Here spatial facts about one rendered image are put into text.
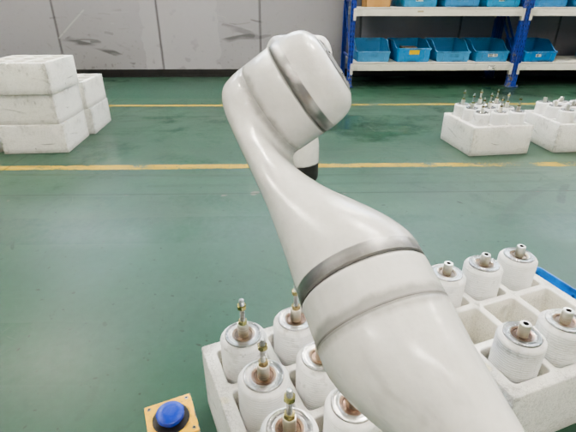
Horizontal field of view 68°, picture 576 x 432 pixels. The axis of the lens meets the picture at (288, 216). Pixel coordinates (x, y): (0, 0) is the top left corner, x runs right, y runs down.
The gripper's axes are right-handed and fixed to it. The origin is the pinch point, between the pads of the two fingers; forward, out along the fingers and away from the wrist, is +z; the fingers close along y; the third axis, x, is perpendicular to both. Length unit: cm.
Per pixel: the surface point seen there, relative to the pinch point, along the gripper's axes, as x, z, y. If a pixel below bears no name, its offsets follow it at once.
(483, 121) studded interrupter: -128, 26, 175
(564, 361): -56, 29, -9
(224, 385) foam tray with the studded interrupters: 15.1, 29.0, -10.4
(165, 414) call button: 21.4, 14.0, -28.4
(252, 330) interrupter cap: 9.3, 21.7, -3.1
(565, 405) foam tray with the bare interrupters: -57, 38, -13
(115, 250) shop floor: 64, 47, 73
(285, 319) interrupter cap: 2.1, 21.7, -0.1
